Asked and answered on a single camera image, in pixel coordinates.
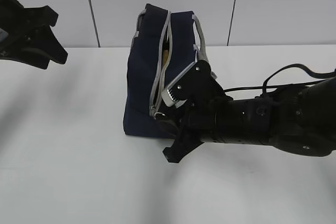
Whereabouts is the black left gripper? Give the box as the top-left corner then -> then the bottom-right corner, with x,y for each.
1,0 -> 68,70

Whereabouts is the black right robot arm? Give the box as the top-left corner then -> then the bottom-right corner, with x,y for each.
154,60 -> 335,163

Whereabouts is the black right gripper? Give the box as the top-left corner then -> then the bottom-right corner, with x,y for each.
156,60 -> 232,163

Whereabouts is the navy blue lunch bag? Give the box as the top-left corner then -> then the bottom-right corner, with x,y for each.
123,4 -> 208,138

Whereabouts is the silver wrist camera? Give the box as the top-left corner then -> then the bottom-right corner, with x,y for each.
161,62 -> 196,108

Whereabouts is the brown bread roll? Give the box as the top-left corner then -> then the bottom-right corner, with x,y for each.
162,49 -> 169,65

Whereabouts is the black cable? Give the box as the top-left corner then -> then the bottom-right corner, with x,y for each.
223,63 -> 336,98

